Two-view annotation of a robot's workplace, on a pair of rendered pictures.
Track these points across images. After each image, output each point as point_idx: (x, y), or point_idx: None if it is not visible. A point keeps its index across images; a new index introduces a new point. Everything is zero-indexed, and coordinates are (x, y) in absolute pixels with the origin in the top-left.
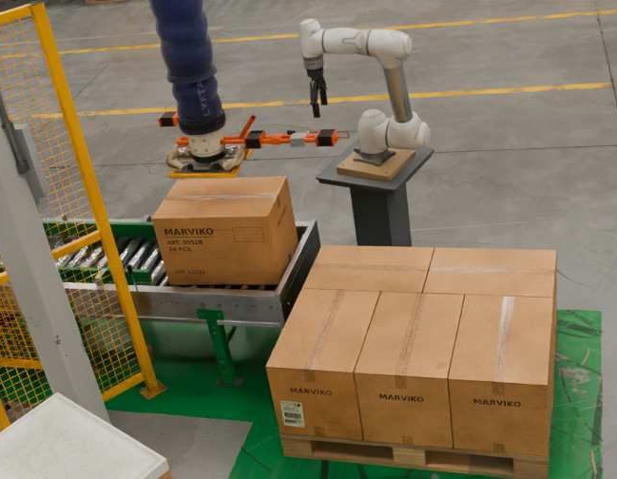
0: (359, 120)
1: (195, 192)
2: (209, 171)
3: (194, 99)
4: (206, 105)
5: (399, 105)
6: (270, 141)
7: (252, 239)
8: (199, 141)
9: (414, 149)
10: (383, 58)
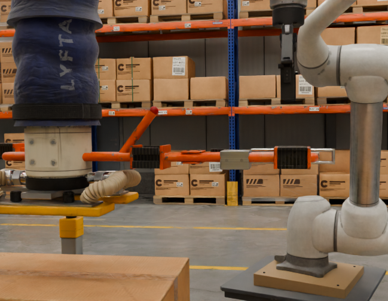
0: (292, 207)
1: (21, 266)
2: (51, 203)
3: (49, 53)
4: (70, 72)
5: (369, 173)
6: (181, 155)
7: None
8: (43, 143)
9: (377, 254)
10: (363, 80)
